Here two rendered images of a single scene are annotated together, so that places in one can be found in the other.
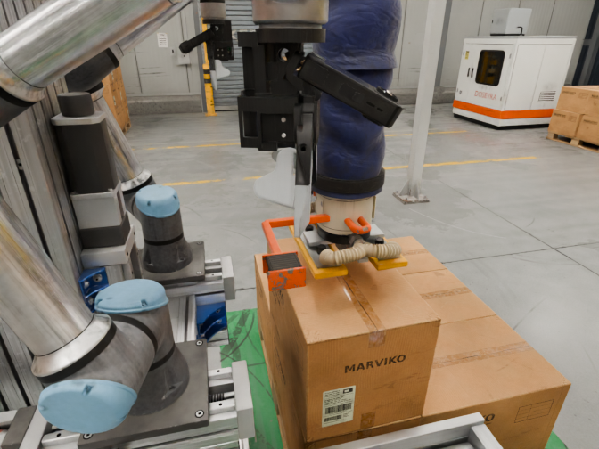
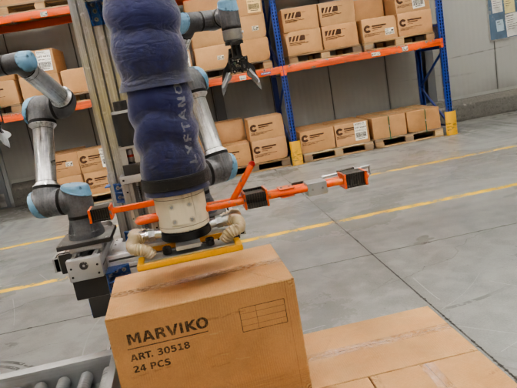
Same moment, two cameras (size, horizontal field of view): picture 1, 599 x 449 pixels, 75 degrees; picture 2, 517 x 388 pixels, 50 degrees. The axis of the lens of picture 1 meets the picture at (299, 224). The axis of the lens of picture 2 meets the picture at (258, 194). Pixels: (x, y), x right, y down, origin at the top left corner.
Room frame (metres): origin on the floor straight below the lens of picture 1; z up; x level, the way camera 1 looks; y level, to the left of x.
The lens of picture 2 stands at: (1.61, -1.93, 1.59)
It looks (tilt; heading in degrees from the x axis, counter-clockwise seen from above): 12 degrees down; 97
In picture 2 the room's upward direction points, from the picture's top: 10 degrees counter-clockwise
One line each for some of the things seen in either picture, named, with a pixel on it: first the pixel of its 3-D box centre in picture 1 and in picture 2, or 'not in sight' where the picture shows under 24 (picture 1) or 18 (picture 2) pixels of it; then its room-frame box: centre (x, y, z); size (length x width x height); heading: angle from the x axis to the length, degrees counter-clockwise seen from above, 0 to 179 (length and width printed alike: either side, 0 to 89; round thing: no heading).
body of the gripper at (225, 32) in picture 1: (217, 41); (236, 57); (1.35, 0.26, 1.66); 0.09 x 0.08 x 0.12; 103
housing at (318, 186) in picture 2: not in sight; (315, 187); (1.58, -0.03, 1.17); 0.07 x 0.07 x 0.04; 14
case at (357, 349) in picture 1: (337, 319); (208, 329); (1.13, -0.14, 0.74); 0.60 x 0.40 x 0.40; 14
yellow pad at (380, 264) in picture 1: (370, 236); (189, 249); (1.15, -0.23, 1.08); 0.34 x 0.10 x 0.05; 14
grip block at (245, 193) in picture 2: not in sight; (255, 197); (1.37, -0.08, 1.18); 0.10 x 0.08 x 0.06; 104
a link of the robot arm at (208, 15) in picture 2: not in sight; (211, 20); (1.27, 0.33, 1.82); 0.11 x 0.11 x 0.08; 39
